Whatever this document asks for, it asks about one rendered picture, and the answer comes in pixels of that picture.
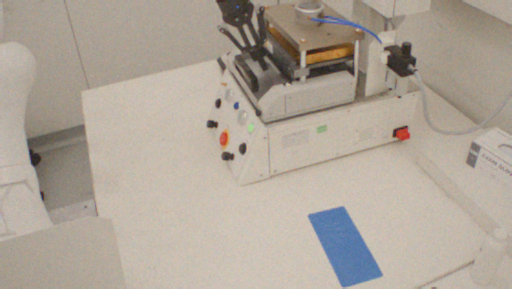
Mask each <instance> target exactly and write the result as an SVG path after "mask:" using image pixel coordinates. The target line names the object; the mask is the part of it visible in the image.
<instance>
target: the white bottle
mask: <svg viewBox="0 0 512 289"><path fill-rule="evenodd" d="M507 248H508V245H507V233H506V231H505V230H503V229H495V230H494V232H490V233H489V234H488V235H487V236H485V240H484V241H483V243H482V245H481V248H480V250H479V252H478V254H477V256H476V258H475V263H474V266H473V268H472V271H471V272H470V274H471V278H472V279H473V281H474V282H475V283H477V284H481V285H488V284H490V283H491V282H492V281H493V279H494V277H495V275H496V271H497V269H498V267H499V266H500V264H501V262H502V260H503V257H504V255H505V253H506V251H507Z"/></svg>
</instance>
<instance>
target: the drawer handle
mask: <svg viewBox="0 0 512 289"><path fill-rule="evenodd" d="M234 68H235V69H237V68H239V69H240V71H241V72H242V73H243V75H244V76H245V78H246V79H247V81H248V82H249V83H250V90H251V92H255V91H259V82H258V78H257V77H256V75H255V74H254V73H253V71H252V70H251V67H250V66H249V65H248V64H247V62H246V61H245V60H244V58H243V57H242V56H241V55H235V56H234Z"/></svg>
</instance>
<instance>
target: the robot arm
mask: <svg viewBox="0 0 512 289"><path fill-rule="evenodd" d="M216 3H217V5H218V7H219V9H220V11H221V13H222V19H223V22H222V24H221V25H218V30H219V32H220V33H221V34H224V35H226V36H227V37H228V38H229V39H230V40H231V42H232V43H233V44H235V45H236V47H237V48H238V50H239V51H240V52H241V53H242V54H243V55H244V54H246V53H250V54H251V59H252V60H253V61H254V62H255V61H258V63H259V66H260V67H261V68H262V70H263V71H266V70H267V69H268V67H267V64H266V62H265V59H264V56H266V52H265V50H264V48H263V43H267V36H266V26H265V21H264V12H265V7H264V6H263V5H261V4H258V5H253V4H252V2H251V1H250V0H216ZM253 9H254V12H255V13H256V17H257V22H258V28H259V32H260V38H259V37H258V34H257V32H256V31H255V29H254V27H253V24H252V21H251V20H252V13H253ZM4 12H5V10H4V7H3V1H2V0H0V241H3V240H7V239H9V238H14V237H16V236H19V235H24V234H27V233H29V232H34V231H36V230H41V229H46V228H48V227H51V226H54V224H53V222H52V221H51V219H50V218H49V215H48V213H47V210H46V208H45V207H44V204H43V201H42V198H41V195H40V191H39V183H38V181H37V175H36V171H35V168H34V167H33V166H32V165H31V162H30V155H29V151H28V147H27V135H26V131H25V120H26V113H27V98H28V94H29V93H30V90H31V88H32V86H33V84H34V81H35V80H36V77H37V62H36V60H35V58H34V55H33V54H32V53H31V51H30V50H29V49H28V48H26V47H25V46H24V45H22V44H18V43H16V42H15V41H9V42H6V43H4V44H2V43H3V41H4V39H5V30H6V27H5V16H4ZM227 24H229V25H231V26H233V27H236V28H237V30H238V32H239V33H240V36H241V38H242V41H243V43H244V44H245V47H243V46H242V45H241V43H239V42H238V40H237V39H236V38H235V37H234V36H233V35H232V33H230V32H229V28H228V26H227ZM245 24H246V25H247V27H248V29H249V31H250V32H251V37H252V39H253V41H254V43H255V44H254V45H251V43H250V41H249V39H248V37H247V34H246V32H245V31H244V28H243V25H245Z"/></svg>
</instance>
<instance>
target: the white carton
mask: <svg viewBox="0 0 512 289"><path fill-rule="evenodd" d="M465 163H466V164H468V165H469V166H471V167H472V168H473V169H475V170H476V171H477V172H479V173H480V174H482V175H484V176H485V177H487V178H488V179H489V180H492V181H493V182H494V183H496V184H497V185H498V186H500V187H502V188H503V189H504V190H505V191H507V192H509V193H511V195H512V134H510V133H508V132H507V131H503V130H502V129H501V128H499V127H497V128H495V129H494V130H491V131H489V132H487V133H486V134H484V135H483V136H481V137H479V138H476V139H474V141H472V143H471V145H470V148H469V154H468V157H467V159H466V162H465Z"/></svg>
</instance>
